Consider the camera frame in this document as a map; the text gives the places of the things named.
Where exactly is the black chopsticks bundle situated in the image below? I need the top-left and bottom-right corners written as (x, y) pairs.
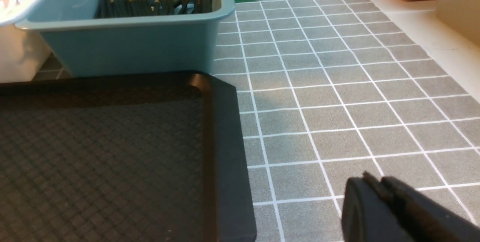
top-left (94, 0), bottom-right (221, 19)

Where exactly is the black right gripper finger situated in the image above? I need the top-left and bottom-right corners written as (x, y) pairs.
top-left (341, 171), bottom-right (480, 242)

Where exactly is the grey checkered table mat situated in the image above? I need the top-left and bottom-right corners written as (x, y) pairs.
top-left (211, 0), bottom-right (480, 242)

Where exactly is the black serving tray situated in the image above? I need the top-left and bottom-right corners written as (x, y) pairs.
top-left (0, 71), bottom-right (257, 242)

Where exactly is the white spoon bin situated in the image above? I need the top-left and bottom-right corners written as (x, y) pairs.
top-left (0, 0), bottom-right (50, 83)

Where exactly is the blue-grey chopstick bin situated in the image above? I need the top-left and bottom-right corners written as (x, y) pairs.
top-left (15, 0), bottom-right (235, 77)

